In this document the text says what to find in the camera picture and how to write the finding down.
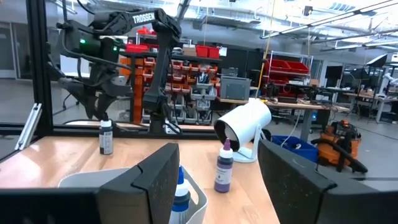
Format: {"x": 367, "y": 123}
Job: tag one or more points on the blue storage bin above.
{"x": 298, "y": 149}

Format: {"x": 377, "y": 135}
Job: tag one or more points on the large blue food coloring bottle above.
{"x": 180, "y": 202}

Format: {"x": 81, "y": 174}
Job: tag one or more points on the large purple food coloring bottle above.
{"x": 223, "y": 174}

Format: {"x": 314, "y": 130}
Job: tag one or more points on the parts drawer shelf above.
{"x": 186, "y": 81}

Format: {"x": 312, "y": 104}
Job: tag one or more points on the grey metal box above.
{"x": 234, "y": 88}

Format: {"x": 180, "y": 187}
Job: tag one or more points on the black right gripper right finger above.
{"x": 295, "y": 186}

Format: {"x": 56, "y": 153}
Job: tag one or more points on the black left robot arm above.
{"x": 161, "y": 77}

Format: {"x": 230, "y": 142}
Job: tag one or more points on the black studio light hood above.
{"x": 377, "y": 61}

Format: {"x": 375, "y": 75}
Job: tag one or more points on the wooden workbench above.
{"x": 311, "y": 106}

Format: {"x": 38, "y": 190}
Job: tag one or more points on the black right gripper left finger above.
{"x": 140, "y": 193}

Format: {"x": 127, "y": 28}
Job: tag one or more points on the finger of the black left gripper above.
{"x": 91, "y": 107}
{"x": 106, "y": 104}

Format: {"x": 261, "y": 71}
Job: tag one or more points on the orange shop vacuum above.
{"x": 335, "y": 149}

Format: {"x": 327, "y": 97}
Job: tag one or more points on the silver aluminium bracket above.
{"x": 29, "y": 124}

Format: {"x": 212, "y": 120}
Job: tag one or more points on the red bin rack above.
{"x": 280, "y": 67}

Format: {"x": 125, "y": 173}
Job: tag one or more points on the large black food coloring bottle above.
{"x": 106, "y": 140}

